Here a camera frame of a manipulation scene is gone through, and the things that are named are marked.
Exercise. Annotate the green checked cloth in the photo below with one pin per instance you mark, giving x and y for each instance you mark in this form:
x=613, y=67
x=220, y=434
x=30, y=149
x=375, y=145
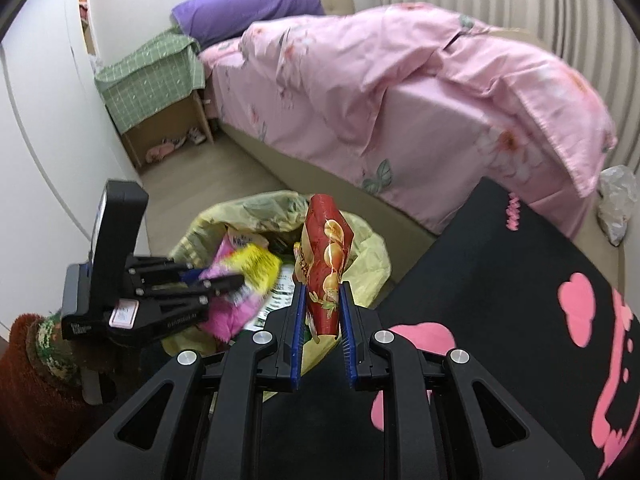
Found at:
x=145, y=80

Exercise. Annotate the bed with pink sheet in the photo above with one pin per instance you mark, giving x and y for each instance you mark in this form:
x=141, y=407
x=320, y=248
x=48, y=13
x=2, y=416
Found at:
x=440, y=125

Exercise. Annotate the yellow snack wrapper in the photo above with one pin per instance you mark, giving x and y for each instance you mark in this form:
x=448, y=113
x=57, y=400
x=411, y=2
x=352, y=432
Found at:
x=257, y=265

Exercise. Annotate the pink slippers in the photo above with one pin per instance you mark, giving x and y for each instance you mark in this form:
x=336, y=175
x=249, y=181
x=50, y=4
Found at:
x=162, y=151

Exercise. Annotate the white wardrobe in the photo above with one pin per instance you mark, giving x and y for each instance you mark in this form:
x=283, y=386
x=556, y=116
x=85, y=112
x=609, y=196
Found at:
x=40, y=110

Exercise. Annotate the green white packet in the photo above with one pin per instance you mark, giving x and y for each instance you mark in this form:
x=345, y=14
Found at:
x=280, y=295

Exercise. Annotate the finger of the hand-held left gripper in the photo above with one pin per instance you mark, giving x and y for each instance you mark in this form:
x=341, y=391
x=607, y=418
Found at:
x=200, y=291
x=160, y=266

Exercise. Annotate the yellow bag lined trash bin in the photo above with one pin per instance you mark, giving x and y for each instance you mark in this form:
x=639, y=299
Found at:
x=370, y=260

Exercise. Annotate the pink floral duvet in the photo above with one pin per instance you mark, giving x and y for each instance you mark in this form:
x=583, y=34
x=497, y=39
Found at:
x=350, y=70

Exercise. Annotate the white plastic bag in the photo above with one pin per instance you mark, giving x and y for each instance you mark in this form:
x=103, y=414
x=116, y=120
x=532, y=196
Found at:
x=617, y=200

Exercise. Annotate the white shoes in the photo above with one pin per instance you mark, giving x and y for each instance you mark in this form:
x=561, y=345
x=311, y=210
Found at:
x=196, y=135

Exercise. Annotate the purple pillow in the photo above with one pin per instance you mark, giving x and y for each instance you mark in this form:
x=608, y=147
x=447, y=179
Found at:
x=240, y=10

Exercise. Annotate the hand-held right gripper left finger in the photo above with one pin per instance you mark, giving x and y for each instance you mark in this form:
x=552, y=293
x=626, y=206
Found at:
x=297, y=340

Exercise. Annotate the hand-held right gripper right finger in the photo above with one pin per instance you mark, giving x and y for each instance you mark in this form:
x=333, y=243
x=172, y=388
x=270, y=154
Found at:
x=347, y=340

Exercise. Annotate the cartoon snack packet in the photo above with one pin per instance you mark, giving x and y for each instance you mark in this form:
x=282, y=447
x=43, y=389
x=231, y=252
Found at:
x=225, y=320

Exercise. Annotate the wooden nightstand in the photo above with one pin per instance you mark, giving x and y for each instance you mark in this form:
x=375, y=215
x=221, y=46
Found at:
x=165, y=125

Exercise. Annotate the red chip bag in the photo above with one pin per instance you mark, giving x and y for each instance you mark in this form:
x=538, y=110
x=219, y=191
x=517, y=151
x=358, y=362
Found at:
x=325, y=270

